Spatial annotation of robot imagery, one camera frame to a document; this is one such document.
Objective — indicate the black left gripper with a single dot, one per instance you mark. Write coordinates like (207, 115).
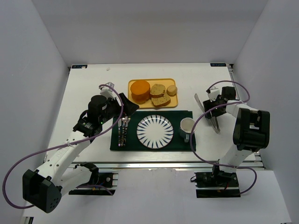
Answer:
(120, 105)

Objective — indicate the blue label left corner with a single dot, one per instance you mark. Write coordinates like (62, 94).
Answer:
(79, 66)

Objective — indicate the yellow plastic tray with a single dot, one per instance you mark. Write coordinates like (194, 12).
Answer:
(149, 105)

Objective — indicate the white mug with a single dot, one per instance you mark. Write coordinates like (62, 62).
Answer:
(186, 126)

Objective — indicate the seeded bread slice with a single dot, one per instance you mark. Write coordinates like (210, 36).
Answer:
(161, 101)
(157, 91)

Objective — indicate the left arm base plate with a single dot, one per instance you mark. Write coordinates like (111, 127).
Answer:
(104, 186)

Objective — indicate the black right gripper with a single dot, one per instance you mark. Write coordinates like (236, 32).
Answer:
(210, 110)

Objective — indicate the blue label corner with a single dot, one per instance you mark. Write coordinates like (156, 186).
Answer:
(79, 66)
(218, 65)

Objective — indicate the metal spoon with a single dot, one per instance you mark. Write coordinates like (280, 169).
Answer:
(120, 135)

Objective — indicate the blue label right corner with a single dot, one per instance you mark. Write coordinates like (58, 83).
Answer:
(218, 65)

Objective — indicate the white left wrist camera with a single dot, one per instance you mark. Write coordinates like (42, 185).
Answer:
(107, 92)

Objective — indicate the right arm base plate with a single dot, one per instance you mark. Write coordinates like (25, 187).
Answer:
(215, 187)

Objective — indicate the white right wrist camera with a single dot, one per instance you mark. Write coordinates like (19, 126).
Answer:
(213, 93)

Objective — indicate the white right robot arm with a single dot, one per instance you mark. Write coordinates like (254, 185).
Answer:
(251, 132)

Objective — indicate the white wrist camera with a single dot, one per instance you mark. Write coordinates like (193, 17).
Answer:
(107, 92)
(213, 93)

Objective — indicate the white blue striped plate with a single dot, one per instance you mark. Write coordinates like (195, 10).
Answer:
(155, 132)

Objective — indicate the dark green placemat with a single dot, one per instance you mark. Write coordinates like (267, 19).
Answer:
(177, 144)

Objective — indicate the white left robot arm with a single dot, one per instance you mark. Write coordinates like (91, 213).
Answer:
(45, 186)

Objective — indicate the small round bun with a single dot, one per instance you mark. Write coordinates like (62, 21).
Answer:
(172, 90)

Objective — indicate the seeded bread slice upper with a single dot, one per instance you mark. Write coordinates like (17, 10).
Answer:
(157, 91)

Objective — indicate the seeded bread slice lower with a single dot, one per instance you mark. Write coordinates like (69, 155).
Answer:
(161, 101)

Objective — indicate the round orange bread loaf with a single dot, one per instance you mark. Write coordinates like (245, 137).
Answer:
(140, 91)

